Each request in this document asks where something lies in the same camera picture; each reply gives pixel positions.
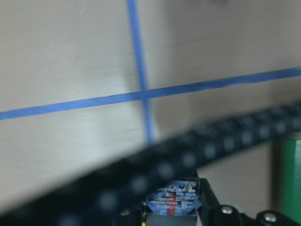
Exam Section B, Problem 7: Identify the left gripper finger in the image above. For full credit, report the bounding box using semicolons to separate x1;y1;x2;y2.
198;178;300;226

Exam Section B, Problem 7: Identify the green conveyor belt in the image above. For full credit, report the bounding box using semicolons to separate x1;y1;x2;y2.
280;139;301;213

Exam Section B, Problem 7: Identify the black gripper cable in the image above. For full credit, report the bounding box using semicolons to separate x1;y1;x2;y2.
0;101;301;226

